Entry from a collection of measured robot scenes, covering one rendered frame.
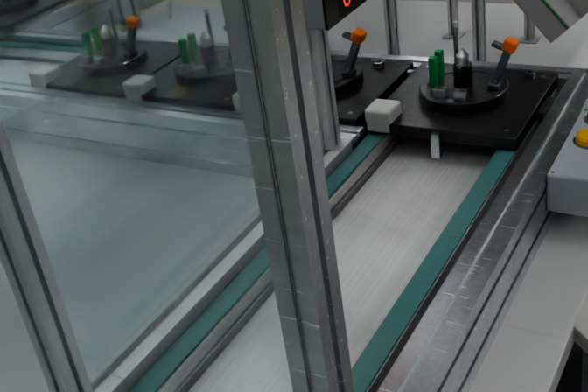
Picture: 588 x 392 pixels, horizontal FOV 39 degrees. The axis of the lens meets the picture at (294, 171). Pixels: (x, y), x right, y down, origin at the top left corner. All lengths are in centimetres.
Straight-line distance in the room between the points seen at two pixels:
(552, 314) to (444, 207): 21
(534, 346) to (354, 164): 39
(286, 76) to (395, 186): 82
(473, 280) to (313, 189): 52
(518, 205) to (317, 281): 64
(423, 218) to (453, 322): 28
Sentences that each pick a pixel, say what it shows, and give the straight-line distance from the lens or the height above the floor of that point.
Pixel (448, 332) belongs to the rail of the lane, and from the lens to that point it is 90.
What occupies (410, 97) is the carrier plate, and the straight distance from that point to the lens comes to 138.
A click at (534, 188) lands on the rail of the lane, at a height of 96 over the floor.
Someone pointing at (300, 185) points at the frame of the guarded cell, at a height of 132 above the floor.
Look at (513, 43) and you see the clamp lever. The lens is 130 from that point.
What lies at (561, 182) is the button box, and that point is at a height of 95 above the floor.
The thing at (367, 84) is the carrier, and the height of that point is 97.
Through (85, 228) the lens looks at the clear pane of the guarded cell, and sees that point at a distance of 34.
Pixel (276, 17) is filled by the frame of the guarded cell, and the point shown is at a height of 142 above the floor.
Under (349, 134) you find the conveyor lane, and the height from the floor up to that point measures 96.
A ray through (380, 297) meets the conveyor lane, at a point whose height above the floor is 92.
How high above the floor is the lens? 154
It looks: 29 degrees down
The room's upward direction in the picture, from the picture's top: 9 degrees counter-clockwise
